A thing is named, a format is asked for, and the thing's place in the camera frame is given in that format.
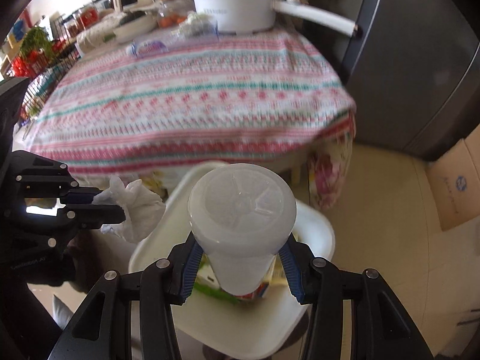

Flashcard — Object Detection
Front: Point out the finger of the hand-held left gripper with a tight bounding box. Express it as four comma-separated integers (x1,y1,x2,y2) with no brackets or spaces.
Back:
15,203,127,251
15,163,109,206

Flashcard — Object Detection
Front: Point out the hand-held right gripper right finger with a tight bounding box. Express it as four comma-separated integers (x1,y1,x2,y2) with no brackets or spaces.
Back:
277,234,436,360

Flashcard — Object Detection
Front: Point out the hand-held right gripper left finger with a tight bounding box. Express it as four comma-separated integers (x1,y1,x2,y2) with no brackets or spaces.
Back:
49,232,205,360

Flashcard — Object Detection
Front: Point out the white tissue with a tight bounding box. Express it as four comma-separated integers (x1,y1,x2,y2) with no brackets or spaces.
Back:
92,175,167,242

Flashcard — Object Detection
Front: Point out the white plastic cup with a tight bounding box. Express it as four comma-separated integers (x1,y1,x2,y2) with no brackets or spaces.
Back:
187,162,298,296

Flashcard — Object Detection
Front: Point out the white trash bin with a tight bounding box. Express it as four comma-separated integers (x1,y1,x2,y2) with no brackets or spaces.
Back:
128,161,336,359

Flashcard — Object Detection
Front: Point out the floral cloth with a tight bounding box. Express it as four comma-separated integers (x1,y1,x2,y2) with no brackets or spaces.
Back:
142,135,356,211

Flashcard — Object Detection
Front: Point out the patterned red green tablecloth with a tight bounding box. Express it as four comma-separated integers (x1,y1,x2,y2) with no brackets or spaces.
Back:
24,26,357,181

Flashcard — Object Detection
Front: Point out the white dotted cloth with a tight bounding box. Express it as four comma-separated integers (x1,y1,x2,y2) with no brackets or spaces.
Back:
76,26,121,53

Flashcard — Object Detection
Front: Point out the green plant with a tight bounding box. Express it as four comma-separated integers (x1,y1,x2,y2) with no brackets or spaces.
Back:
19,25,57,59

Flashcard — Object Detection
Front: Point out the crushed bottle with purple label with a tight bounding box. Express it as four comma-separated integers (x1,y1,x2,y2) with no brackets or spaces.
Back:
130,38,168,58

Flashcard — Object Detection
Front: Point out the white bowl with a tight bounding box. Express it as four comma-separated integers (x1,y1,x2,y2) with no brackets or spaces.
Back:
112,9,158,44

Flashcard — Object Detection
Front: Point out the red labelled jar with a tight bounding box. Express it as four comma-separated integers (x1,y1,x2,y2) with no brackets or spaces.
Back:
77,5,100,31

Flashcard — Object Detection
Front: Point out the brown cardboard box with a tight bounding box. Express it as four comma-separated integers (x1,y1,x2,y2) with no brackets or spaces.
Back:
424,124,480,232

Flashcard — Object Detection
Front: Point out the green squash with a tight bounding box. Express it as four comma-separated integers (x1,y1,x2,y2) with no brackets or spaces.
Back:
124,10,149,24

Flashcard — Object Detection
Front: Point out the glass jar of small oranges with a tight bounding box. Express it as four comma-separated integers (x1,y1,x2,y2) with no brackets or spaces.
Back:
157,0,188,29

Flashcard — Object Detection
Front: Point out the clear plastic packaging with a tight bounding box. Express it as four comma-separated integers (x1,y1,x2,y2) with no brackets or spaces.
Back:
176,12,221,41

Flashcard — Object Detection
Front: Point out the grey refrigerator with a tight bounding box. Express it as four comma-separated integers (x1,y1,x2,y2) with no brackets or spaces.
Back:
304,0,480,163

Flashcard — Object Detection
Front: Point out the white electric pot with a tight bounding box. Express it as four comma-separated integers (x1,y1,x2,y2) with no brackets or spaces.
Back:
187,0,361,39

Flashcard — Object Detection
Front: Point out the black wire rack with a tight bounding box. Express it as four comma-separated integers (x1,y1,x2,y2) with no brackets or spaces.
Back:
20,41,82,118

